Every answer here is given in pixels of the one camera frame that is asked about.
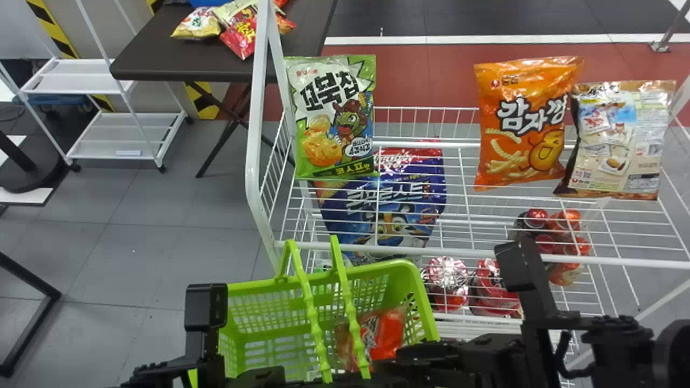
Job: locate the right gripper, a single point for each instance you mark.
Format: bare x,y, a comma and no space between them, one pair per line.
490,361

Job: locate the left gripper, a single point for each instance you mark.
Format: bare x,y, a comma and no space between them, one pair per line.
259,378

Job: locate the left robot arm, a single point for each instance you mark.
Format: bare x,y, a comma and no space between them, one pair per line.
161,373

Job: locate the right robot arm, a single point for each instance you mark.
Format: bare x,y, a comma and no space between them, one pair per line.
620,345

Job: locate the red snack packet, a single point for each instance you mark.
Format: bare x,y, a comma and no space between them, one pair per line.
385,334
240,35

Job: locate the green basket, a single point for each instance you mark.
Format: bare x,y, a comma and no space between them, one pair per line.
259,323

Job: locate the red can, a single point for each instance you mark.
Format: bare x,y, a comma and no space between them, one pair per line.
490,296
444,275

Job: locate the red bottle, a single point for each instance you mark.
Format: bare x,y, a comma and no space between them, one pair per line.
566,221
568,253
531,221

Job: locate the blue cereal bag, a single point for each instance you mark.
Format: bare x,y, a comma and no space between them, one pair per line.
399,188

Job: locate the beige snack packet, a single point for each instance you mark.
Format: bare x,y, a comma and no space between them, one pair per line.
636,161

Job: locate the orange snack packet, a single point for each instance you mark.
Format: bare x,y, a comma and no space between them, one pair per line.
517,86

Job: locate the white shelf trolley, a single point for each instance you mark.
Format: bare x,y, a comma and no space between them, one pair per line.
108,134

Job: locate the green snack packet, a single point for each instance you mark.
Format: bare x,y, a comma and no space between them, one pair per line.
323,86

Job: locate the dark side table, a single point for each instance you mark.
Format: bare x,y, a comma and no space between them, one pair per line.
178,59

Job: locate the yellow snack packet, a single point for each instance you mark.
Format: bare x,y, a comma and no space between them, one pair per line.
197,24

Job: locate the striped post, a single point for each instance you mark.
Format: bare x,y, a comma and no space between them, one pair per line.
54,29

